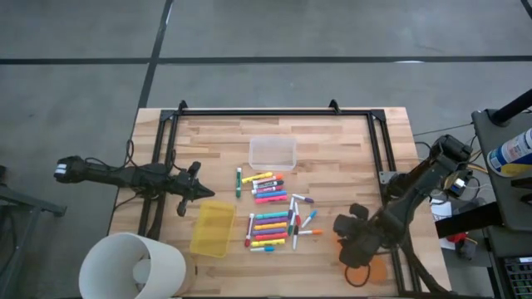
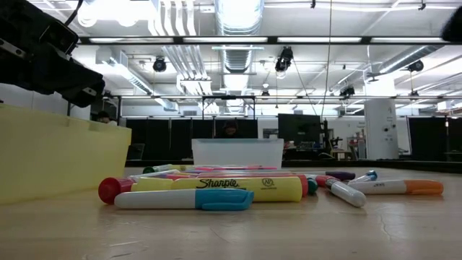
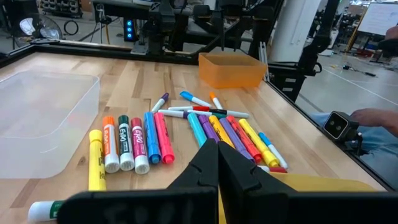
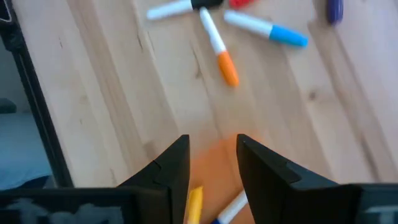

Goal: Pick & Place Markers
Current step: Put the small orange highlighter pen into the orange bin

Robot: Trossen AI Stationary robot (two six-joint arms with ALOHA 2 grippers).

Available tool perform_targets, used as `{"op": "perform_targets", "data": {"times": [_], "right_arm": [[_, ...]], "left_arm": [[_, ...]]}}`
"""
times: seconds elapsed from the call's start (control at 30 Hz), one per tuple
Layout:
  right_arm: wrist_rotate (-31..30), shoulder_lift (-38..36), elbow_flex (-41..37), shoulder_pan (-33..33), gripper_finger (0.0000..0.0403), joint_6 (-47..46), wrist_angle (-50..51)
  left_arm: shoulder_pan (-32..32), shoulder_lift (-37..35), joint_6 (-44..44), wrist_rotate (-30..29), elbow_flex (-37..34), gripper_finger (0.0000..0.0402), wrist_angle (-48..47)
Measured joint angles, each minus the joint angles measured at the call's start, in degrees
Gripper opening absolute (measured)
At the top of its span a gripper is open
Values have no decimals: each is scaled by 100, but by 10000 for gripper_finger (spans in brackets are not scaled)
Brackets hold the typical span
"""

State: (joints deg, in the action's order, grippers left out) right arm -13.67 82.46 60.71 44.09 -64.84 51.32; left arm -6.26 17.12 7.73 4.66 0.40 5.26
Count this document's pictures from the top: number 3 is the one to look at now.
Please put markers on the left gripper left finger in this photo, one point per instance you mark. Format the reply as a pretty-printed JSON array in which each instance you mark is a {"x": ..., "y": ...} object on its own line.
[{"x": 192, "y": 199}]

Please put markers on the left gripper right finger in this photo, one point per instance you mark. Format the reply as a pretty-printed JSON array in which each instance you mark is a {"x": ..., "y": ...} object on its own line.
[{"x": 264, "y": 202}]

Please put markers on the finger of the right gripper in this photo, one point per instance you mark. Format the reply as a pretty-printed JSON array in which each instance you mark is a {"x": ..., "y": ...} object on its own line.
[{"x": 223, "y": 37}]

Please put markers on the slim red Expo marker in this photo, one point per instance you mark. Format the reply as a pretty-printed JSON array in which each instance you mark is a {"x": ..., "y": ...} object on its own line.
[{"x": 278, "y": 170}]

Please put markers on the thin light blue marker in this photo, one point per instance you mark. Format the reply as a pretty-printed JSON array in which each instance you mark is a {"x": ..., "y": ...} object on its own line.
[{"x": 273, "y": 151}]

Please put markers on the thin orange marker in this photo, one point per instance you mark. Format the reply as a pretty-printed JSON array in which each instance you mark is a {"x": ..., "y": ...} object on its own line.
[{"x": 215, "y": 99}]

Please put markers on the pink highlighter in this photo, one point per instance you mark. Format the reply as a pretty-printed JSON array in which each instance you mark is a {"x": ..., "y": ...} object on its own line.
[{"x": 163, "y": 140}]

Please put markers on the red highlighter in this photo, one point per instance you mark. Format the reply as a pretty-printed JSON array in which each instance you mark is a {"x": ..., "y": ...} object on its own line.
[{"x": 244, "y": 137}]

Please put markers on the teal highlighter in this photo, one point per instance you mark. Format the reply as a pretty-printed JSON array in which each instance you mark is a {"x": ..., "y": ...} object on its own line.
[{"x": 196, "y": 129}]

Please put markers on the bluish purple highlighter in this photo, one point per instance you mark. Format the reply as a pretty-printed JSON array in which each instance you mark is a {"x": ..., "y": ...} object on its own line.
[{"x": 234, "y": 137}]

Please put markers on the blue highlighter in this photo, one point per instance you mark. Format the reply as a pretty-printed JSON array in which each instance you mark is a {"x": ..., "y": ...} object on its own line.
[{"x": 151, "y": 137}]

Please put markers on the amber yellow highlighter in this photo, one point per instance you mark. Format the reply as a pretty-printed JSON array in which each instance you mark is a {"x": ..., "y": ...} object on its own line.
[{"x": 219, "y": 129}]

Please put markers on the thin red marker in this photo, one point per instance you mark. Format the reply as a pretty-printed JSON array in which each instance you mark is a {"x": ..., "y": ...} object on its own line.
[{"x": 199, "y": 108}]

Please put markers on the magenta stubby Expo marker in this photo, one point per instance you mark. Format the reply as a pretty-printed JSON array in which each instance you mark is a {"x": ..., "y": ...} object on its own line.
[{"x": 138, "y": 146}]

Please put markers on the thin black marker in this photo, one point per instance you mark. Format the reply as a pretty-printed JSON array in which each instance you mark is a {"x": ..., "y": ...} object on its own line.
[{"x": 233, "y": 113}]

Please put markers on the thin purple marker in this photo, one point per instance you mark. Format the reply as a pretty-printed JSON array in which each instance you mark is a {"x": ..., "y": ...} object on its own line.
[
  {"x": 159, "y": 104},
  {"x": 172, "y": 113}
]

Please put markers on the dark green stubby Expo marker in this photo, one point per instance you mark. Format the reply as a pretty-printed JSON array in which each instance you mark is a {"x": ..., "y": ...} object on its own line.
[{"x": 124, "y": 143}]

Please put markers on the orange stubby Expo marker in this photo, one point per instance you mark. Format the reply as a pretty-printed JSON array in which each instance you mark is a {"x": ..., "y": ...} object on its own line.
[{"x": 109, "y": 146}]

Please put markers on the long green Expo marker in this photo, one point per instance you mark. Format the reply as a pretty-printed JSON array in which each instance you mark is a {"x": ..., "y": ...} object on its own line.
[{"x": 40, "y": 211}]

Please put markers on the background black robot arm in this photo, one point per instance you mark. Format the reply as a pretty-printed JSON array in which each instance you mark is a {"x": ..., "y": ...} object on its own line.
[{"x": 314, "y": 49}]

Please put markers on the orange plastic bin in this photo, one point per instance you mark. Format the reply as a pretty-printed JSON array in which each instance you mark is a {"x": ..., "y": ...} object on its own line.
[{"x": 230, "y": 73}]

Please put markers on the yellow plastic bin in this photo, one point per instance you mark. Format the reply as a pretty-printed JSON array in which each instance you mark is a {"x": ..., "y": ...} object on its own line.
[{"x": 311, "y": 183}]

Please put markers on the black control box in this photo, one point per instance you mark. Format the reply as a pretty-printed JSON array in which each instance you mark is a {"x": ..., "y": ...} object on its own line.
[{"x": 286, "y": 82}]

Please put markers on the black box blue lights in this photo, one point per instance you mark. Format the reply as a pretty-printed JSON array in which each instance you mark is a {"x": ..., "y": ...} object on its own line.
[{"x": 129, "y": 29}]

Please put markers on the person's leg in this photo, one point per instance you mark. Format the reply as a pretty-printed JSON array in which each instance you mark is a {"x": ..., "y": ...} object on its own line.
[{"x": 379, "y": 155}]

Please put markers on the person's hand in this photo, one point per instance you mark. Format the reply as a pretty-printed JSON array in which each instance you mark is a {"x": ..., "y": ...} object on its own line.
[{"x": 376, "y": 118}]

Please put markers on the white board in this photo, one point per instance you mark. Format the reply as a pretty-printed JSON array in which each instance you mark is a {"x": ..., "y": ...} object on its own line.
[{"x": 379, "y": 17}]

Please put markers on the clear plastic bin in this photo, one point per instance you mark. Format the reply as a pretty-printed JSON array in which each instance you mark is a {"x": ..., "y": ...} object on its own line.
[{"x": 46, "y": 124}]

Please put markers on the metal floor fan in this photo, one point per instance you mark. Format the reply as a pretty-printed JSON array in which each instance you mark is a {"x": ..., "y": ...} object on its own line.
[{"x": 40, "y": 28}]

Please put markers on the black table-level camera box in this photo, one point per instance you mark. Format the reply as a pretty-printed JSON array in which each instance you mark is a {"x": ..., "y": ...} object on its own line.
[{"x": 339, "y": 125}]

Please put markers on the black aluminium table frame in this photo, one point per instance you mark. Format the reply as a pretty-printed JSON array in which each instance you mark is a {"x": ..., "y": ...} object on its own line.
[{"x": 93, "y": 52}]

